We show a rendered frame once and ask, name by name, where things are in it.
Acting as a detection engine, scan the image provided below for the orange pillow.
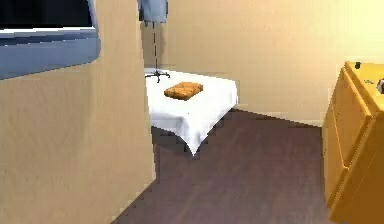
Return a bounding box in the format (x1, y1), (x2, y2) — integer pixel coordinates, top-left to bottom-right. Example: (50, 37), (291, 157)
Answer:
(163, 81), (204, 102)

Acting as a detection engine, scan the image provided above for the white bed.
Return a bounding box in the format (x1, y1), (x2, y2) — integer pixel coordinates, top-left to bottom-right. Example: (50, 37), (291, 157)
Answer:
(144, 67), (240, 157)

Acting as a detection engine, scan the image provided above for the yellow wooden chest of drawers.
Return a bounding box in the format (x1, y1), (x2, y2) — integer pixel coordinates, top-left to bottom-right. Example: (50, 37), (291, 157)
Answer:
(321, 60), (384, 224)

